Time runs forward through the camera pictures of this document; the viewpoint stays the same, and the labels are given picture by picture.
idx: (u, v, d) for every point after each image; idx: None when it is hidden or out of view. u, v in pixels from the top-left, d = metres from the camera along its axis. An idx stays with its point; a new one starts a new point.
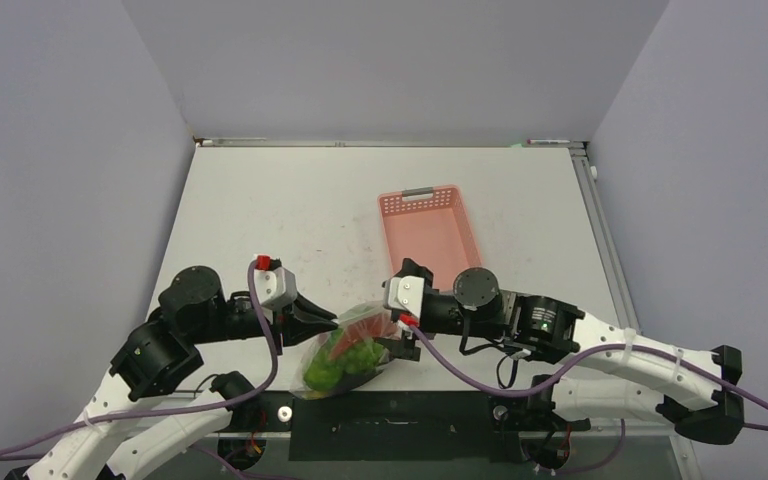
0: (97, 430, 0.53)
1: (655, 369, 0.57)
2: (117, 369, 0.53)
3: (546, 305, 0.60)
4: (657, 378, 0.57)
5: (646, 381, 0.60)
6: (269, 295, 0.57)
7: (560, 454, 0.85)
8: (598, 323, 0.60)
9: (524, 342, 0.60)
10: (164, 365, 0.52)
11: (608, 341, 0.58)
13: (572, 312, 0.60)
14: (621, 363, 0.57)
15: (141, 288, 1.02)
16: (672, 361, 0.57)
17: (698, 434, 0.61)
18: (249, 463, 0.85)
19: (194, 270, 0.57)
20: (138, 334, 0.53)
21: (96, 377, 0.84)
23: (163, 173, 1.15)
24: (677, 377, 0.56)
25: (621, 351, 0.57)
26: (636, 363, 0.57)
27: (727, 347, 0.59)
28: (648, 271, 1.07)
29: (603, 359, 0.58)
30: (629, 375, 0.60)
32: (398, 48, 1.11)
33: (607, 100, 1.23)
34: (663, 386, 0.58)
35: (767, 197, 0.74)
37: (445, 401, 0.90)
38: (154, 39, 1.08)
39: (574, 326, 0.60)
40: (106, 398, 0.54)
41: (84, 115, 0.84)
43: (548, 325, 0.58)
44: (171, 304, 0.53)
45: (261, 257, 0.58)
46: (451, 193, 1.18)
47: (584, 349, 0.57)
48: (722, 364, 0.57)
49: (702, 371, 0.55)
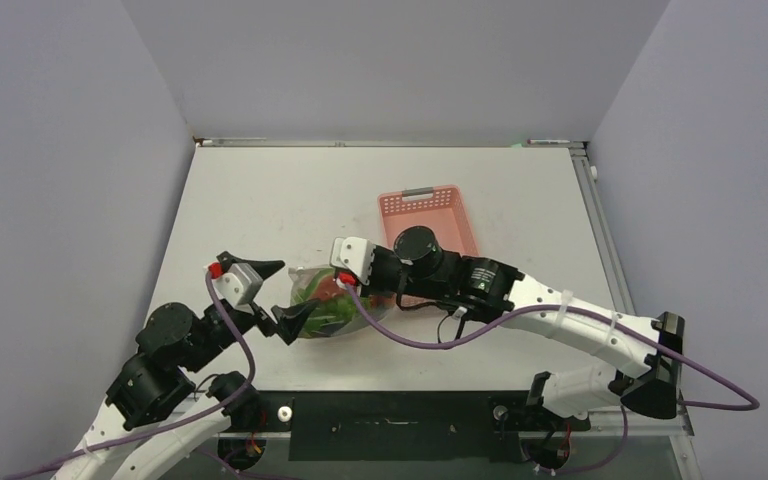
0: (95, 457, 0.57)
1: (588, 330, 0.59)
2: (112, 399, 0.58)
3: (487, 267, 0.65)
4: (591, 340, 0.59)
5: (585, 346, 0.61)
6: (239, 293, 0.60)
7: (560, 454, 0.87)
8: (537, 287, 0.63)
9: (462, 300, 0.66)
10: (155, 396, 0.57)
11: (544, 301, 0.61)
13: (509, 273, 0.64)
14: (554, 324, 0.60)
15: (141, 289, 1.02)
16: (606, 324, 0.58)
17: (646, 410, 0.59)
18: (249, 463, 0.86)
19: (169, 308, 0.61)
20: (131, 366, 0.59)
21: (97, 378, 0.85)
23: (163, 174, 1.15)
24: (610, 340, 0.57)
25: (554, 311, 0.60)
26: (567, 323, 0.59)
27: (673, 316, 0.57)
28: (647, 271, 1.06)
29: (537, 319, 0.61)
30: (568, 339, 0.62)
32: (396, 48, 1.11)
33: (608, 100, 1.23)
34: (600, 350, 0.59)
35: (766, 197, 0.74)
37: (446, 401, 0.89)
38: (153, 39, 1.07)
39: (512, 285, 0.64)
40: (102, 427, 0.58)
41: (84, 117, 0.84)
43: (485, 284, 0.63)
44: (149, 344, 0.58)
45: (212, 266, 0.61)
46: (451, 193, 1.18)
47: (518, 307, 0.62)
48: (660, 329, 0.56)
49: (631, 332, 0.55)
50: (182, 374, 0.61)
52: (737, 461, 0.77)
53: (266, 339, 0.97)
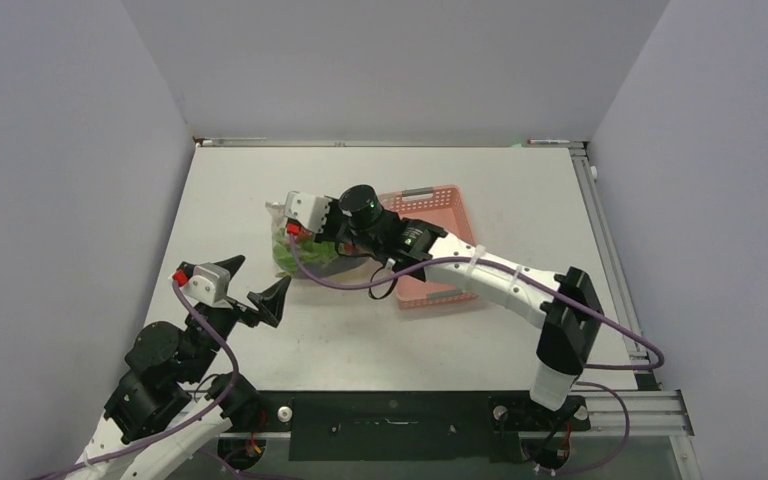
0: (95, 469, 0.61)
1: (495, 279, 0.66)
2: (110, 413, 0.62)
3: (417, 227, 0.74)
4: (498, 289, 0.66)
5: (498, 298, 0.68)
6: (210, 290, 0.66)
7: (560, 454, 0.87)
8: (455, 242, 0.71)
9: (391, 253, 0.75)
10: (151, 410, 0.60)
11: (459, 254, 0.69)
13: (435, 231, 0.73)
14: (466, 274, 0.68)
15: (141, 289, 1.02)
16: (510, 273, 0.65)
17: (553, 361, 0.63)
18: (249, 462, 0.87)
19: (155, 328, 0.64)
20: (126, 381, 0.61)
21: (97, 378, 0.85)
23: (163, 174, 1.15)
24: (512, 288, 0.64)
25: (466, 263, 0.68)
26: (477, 273, 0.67)
27: (574, 269, 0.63)
28: (646, 271, 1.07)
29: (452, 270, 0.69)
30: (481, 290, 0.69)
32: (396, 48, 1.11)
33: (607, 100, 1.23)
34: (508, 300, 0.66)
35: (766, 198, 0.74)
37: (446, 401, 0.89)
38: (153, 38, 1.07)
39: (435, 241, 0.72)
40: (101, 440, 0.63)
41: (84, 117, 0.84)
43: (411, 239, 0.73)
44: (139, 364, 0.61)
45: (176, 274, 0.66)
46: (451, 193, 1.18)
47: (434, 257, 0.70)
48: (560, 280, 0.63)
49: (531, 280, 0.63)
50: (177, 386, 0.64)
52: (735, 461, 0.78)
53: (266, 338, 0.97)
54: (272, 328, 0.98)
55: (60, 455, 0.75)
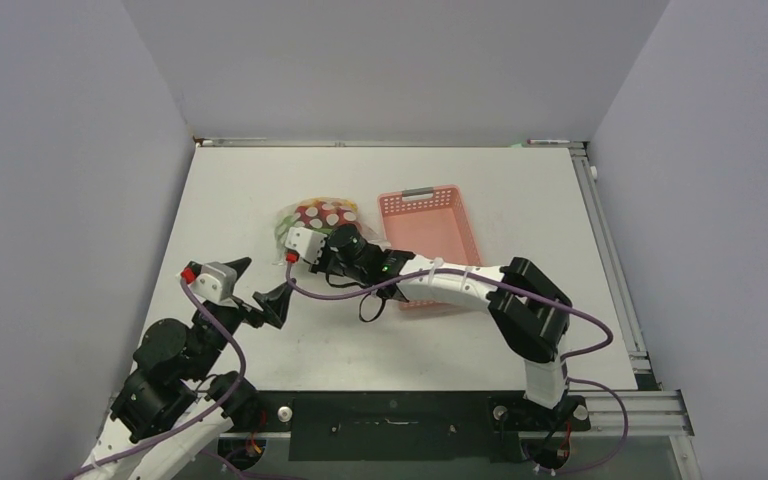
0: (104, 470, 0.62)
1: (449, 283, 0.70)
2: (117, 413, 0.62)
3: (396, 257, 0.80)
4: (456, 291, 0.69)
5: (462, 301, 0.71)
6: (218, 288, 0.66)
7: (560, 454, 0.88)
8: (421, 260, 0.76)
9: (376, 281, 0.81)
10: (160, 408, 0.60)
11: (422, 268, 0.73)
13: (407, 256, 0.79)
14: (428, 284, 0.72)
15: (142, 289, 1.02)
16: (461, 274, 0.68)
17: (522, 351, 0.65)
18: (249, 462, 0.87)
19: (162, 325, 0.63)
20: (132, 381, 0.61)
21: (97, 379, 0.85)
23: (163, 174, 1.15)
24: (465, 286, 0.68)
25: (427, 275, 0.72)
26: (437, 281, 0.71)
27: (518, 258, 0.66)
28: (646, 271, 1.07)
29: (418, 283, 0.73)
30: (447, 298, 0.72)
32: (395, 48, 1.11)
33: (607, 100, 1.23)
34: (469, 300, 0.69)
35: (767, 199, 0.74)
37: (446, 401, 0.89)
38: (153, 40, 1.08)
39: (406, 261, 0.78)
40: (109, 441, 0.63)
41: (84, 118, 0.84)
43: (389, 267, 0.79)
44: (146, 362, 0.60)
45: (183, 271, 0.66)
46: (452, 193, 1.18)
47: (402, 275, 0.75)
48: (504, 271, 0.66)
49: (476, 275, 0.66)
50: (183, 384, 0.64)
52: (735, 461, 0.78)
53: (266, 338, 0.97)
54: (272, 328, 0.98)
55: (61, 454, 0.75)
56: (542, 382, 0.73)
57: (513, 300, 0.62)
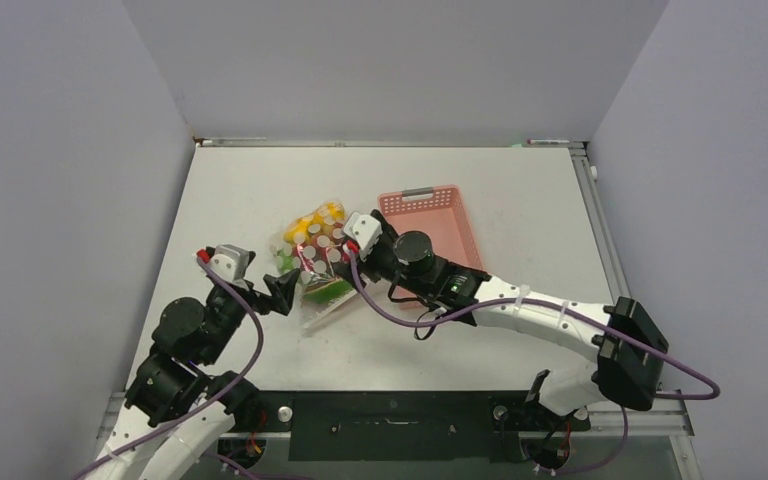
0: (122, 460, 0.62)
1: (542, 317, 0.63)
2: (132, 401, 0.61)
3: (466, 274, 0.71)
4: (546, 327, 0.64)
5: (546, 336, 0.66)
6: (232, 267, 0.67)
7: (560, 454, 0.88)
8: (498, 284, 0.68)
9: (441, 300, 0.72)
10: (178, 389, 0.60)
11: (504, 296, 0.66)
13: (480, 274, 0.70)
14: (512, 315, 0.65)
15: (141, 289, 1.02)
16: (557, 310, 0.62)
17: (614, 396, 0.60)
18: (249, 462, 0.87)
19: (178, 303, 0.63)
20: (147, 366, 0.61)
21: (98, 378, 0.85)
23: (163, 174, 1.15)
24: (561, 325, 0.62)
25: (512, 304, 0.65)
26: (523, 314, 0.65)
27: (625, 299, 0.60)
28: (647, 270, 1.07)
29: (498, 311, 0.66)
30: (533, 330, 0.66)
32: (396, 48, 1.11)
33: (607, 100, 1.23)
34: (559, 337, 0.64)
35: (766, 199, 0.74)
37: (445, 401, 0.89)
38: (152, 40, 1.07)
39: (480, 284, 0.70)
40: (125, 430, 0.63)
41: (83, 117, 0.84)
43: (458, 285, 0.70)
44: (165, 340, 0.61)
45: (199, 251, 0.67)
46: (451, 193, 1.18)
47: (479, 301, 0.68)
48: (610, 312, 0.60)
49: (578, 316, 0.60)
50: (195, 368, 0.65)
52: (736, 461, 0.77)
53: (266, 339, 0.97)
54: (272, 329, 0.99)
55: (62, 455, 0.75)
56: (573, 399, 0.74)
57: (621, 349, 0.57)
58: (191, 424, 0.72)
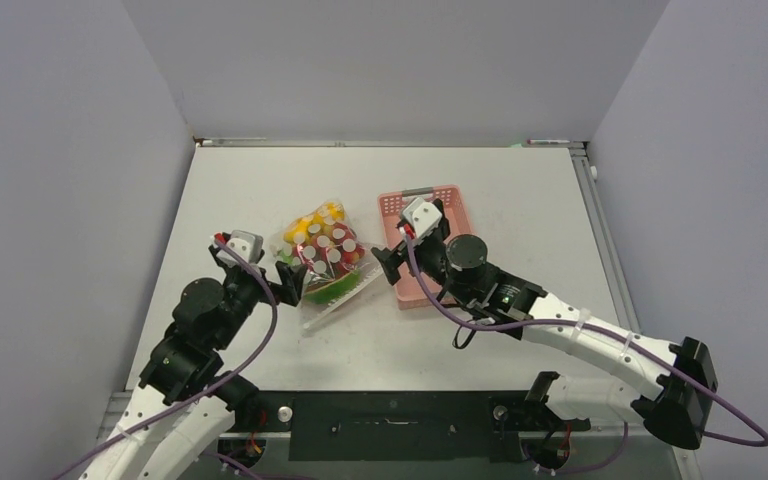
0: (135, 439, 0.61)
1: (604, 348, 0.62)
2: (147, 380, 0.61)
3: (519, 286, 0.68)
4: (608, 359, 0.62)
5: (602, 364, 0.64)
6: (247, 250, 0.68)
7: (560, 454, 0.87)
8: (556, 303, 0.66)
9: (489, 310, 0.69)
10: (192, 370, 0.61)
11: (562, 316, 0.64)
13: (534, 289, 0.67)
14: (571, 339, 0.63)
15: (141, 289, 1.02)
16: (621, 342, 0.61)
17: (658, 427, 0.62)
18: (249, 463, 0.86)
19: (197, 284, 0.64)
20: (163, 347, 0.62)
21: (97, 378, 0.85)
23: (163, 173, 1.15)
24: (623, 358, 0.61)
25: (571, 328, 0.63)
26: (583, 340, 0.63)
27: (694, 342, 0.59)
28: (646, 270, 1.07)
29: (554, 333, 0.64)
30: (586, 355, 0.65)
32: (396, 49, 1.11)
33: (607, 100, 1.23)
34: (614, 367, 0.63)
35: (765, 198, 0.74)
37: (445, 401, 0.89)
38: (152, 39, 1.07)
39: (533, 301, 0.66)
40: (139, 409, 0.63)
41: (83, 117, 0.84)
43: (509, 297, 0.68)
44: (183, 319, 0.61)
45: (216, 234, 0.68)
46: (452, 193, 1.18)
47: (534, 318, 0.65)
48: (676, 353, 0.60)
49: (645, 352, 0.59)
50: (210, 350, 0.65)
52: (736, 461, 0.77)
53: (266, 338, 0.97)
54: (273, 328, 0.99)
55: (61, 454, 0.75)
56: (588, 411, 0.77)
57: (686, 393, 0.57)
58: (191, 419, 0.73)
